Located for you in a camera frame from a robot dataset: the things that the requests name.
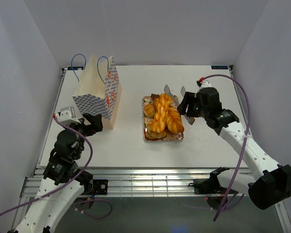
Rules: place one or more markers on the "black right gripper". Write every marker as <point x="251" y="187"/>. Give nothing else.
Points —
<point x="189" y="98"/>

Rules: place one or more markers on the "aluminium frame rail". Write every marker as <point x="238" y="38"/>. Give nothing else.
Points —
<point x="152" y="182"/>

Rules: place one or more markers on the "blue checkered paper bag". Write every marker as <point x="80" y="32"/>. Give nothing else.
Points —
<point x="99" y="90"/>

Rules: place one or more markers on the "brown chocolate bread piece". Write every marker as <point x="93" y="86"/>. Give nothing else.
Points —
<point x="154" y="96"/>

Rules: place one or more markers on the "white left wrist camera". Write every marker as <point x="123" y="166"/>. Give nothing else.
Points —
<point x="66" y="116"/>

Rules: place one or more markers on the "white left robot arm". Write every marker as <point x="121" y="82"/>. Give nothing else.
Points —
<point x="62" y="180"/>

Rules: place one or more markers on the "round bun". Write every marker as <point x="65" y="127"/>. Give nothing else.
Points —
<point x="149" y="110"/>

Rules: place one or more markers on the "floral metal tray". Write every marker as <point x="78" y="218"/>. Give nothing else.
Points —
<point x="170" y="136"/>

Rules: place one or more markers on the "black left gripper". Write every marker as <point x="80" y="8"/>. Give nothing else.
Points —
<point x="96" y="125"/>

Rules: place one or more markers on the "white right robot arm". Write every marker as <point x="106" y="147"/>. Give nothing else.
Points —
<point x="269" y="183"/>

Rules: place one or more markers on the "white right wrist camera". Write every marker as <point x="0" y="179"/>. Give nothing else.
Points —
<point x="203" y="83"/>

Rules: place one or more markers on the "long twisted bread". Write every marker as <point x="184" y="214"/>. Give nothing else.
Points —
<point x="161" y="104"/>

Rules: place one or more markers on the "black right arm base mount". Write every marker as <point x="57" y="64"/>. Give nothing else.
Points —
<point x="205" y="186"/>

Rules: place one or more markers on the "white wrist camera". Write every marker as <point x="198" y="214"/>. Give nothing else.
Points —
<point x="203" y="83"/>
<point x="66" y="116"/>

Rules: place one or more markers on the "croissant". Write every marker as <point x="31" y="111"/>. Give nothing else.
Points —
<point x="151" y="135"/>

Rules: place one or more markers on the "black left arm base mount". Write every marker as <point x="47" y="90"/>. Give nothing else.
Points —
<point x="98" y="187"/>

